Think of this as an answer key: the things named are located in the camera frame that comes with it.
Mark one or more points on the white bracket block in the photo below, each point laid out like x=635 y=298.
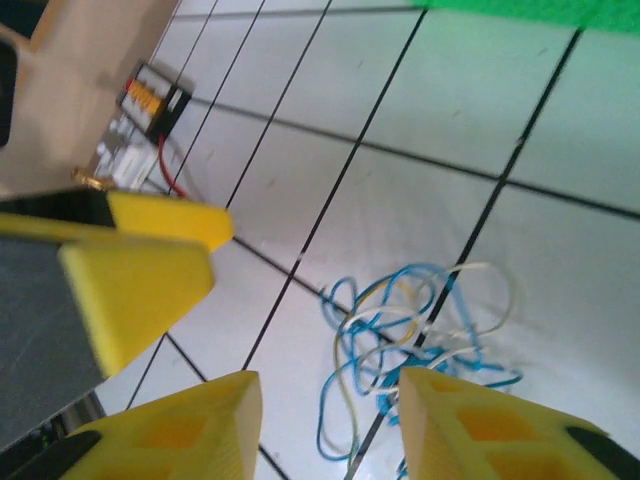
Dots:
x=132 y=160

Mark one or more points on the black board with gold plugs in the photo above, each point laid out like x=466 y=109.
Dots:
x=150 y=100

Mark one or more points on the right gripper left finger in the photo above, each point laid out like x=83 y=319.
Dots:
x=175 y=430

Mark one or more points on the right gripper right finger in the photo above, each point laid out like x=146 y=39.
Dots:
x=475 y=430

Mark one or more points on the green plastic basket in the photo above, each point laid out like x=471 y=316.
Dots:
x=525 y=10

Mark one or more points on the brass fitting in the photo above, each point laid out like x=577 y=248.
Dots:
x=92 y=180

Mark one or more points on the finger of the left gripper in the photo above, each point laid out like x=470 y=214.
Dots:
x=135 y=295
x=170 y=217

